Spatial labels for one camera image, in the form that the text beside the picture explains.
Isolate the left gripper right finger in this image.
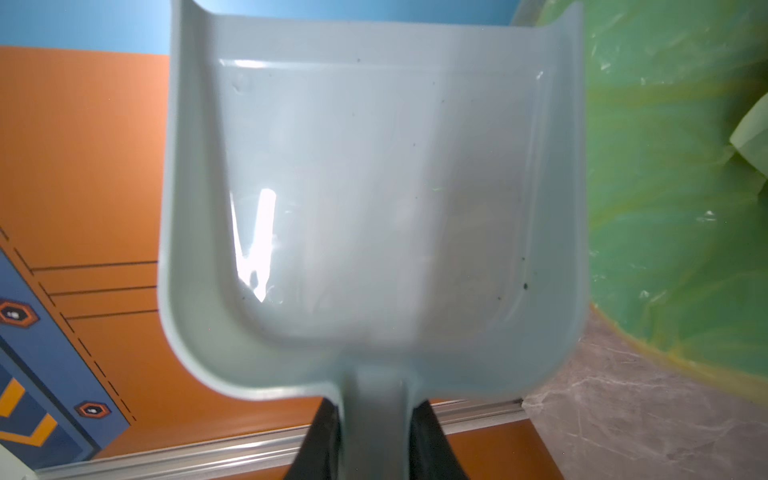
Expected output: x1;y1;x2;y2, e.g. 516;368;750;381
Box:
410;401;469;480

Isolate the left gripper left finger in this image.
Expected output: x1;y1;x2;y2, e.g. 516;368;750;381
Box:
283;399;341;480

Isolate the grey-green plastic dustpan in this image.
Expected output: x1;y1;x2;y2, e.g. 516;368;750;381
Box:
157;1;589;479

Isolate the green trash bin with liner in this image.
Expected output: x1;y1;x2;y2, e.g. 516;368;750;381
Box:
515;0;768;403

